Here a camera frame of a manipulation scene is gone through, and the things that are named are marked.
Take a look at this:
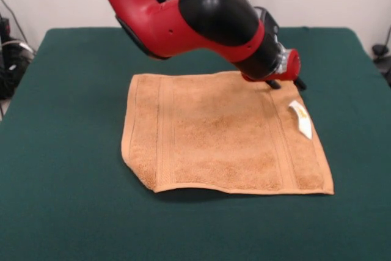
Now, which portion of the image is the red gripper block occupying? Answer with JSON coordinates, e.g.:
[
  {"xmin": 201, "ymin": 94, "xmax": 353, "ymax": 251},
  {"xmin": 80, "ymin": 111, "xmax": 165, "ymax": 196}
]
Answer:
[{"xmin": 267, "ymin": 48, "xmax": 307, "ymax": 90}]

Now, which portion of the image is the orange terry towel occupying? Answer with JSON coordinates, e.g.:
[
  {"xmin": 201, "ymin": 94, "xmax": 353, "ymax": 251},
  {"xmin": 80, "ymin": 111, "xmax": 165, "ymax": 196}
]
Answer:
[{"xmin": 120, "ymin": 70, "xmax": 335, "ymax": 196}]

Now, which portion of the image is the small black adapter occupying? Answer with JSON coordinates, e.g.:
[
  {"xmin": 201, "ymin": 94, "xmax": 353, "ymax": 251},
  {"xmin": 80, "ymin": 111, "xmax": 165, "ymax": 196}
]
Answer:
[{"xmin": 371, "ymin": 44, "xmax": 387, "ymax": 57}]

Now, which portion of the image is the black floor object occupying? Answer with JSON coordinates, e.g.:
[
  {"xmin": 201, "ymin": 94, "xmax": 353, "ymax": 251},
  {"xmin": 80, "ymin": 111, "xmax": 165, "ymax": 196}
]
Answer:
[{"xmin": 375, "ymin": 56, "xmax": 391, "ymax": 87}]

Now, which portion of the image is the dark green table cloth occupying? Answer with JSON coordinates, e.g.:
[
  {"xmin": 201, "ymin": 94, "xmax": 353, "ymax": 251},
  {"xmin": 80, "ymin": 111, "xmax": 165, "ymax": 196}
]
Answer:
[{"xmin": 0, "ymin": 27, "xmax": 391, "ymax": 261}]

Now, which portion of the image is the red and black power strip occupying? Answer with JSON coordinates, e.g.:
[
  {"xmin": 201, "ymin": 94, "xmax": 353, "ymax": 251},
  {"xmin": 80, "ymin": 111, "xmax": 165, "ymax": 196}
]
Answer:
[{"xmin": 0, "ymin": 18, "xmax": 12, "ymax": 42}]

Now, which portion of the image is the white cable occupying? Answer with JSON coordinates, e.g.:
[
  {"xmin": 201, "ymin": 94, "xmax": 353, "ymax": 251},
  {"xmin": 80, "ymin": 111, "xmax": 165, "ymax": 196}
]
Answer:
[{"xmin": 0, "ymin": 39, "xmax": 34, "ymax": 56}]

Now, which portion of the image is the black cable bundle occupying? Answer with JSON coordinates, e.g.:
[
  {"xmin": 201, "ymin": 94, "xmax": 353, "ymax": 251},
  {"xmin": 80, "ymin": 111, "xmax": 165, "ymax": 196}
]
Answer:
[{"xmin": 0, "ymin": 43, "xmax": 34, "ymax": 100}]

